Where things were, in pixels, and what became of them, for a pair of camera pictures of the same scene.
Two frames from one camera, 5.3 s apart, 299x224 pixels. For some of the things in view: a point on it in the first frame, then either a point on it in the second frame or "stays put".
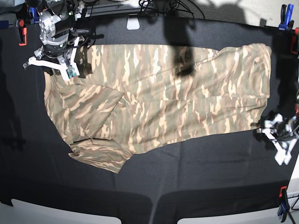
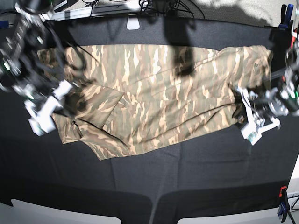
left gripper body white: x=63 y=67 -> x=41 y=122
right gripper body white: x=282 y=137 -> x=252 y=132
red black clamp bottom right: x=284 y=206 stays put
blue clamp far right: x=286 y=11 stays put
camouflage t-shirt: x=133 y=97 stays put
